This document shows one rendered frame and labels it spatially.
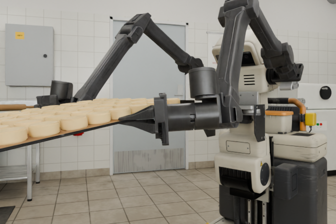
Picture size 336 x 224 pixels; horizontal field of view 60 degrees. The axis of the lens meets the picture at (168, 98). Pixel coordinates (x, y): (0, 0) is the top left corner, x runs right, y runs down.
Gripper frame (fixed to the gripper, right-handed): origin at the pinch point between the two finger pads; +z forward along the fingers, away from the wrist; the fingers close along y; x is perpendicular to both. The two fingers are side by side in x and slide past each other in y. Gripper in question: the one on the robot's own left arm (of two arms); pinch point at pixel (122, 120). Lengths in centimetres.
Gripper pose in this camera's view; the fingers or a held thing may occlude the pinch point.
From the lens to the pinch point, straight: 60.7
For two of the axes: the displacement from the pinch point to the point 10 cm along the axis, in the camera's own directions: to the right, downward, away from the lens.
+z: -10.0, 0.5, -0.6
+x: -0.7, -0.8, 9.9
